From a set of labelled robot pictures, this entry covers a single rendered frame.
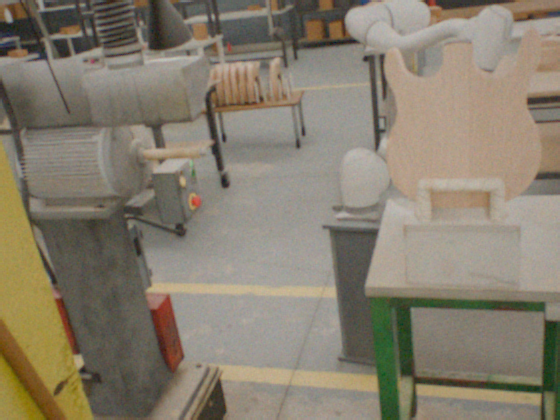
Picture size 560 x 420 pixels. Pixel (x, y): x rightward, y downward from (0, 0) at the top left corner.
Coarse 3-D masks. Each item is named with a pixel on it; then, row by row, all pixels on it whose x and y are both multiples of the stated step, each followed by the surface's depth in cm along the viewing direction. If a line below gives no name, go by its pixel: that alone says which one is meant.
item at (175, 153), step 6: (150, 150) 180; (156, 150) 179; (162, 150) 178; (168, 150) 178; (174, 150) 177; (180, 150) 176; (186, 150) 176; (192, 150) 175; (198, 150) 175; (144, 156) 180; (150, 156) 179; (156, 156) 179; (162, 156) 178; (168, 156) 178; (174, 156) 177; (180, 156) 177; (186, 156) 176; (192, 156) 176; (198, 156) 175
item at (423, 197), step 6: (420, 192) 144; (426, 192) 143; (420, 198) 144; (426, 198) 144; (420, 204) 145; (426, 204) 145; (420, 210) 146; (426, 210) 145; (426, 216) 146; (420, 222) 147; (426, 222) 146
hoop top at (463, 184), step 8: (424, 184) 143; (432, 184) 142; (440, 184) 141; (448, 184) 141; (456, 184) 140; (464, 184) 140; (472, 184) 139; (480, 184) 139; (488, 184) 138; (496, 184) 137; (504, 184) 138
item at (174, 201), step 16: (176, 160) 216; (160, 176) 206; (176, 176) 205; (192, 176) 215; (160, 192) 209; (176, 192) 207; (192, 192) 216; (160, 208) 211; (176, 208) 210; (192, 208) 215; (128, 224) 214
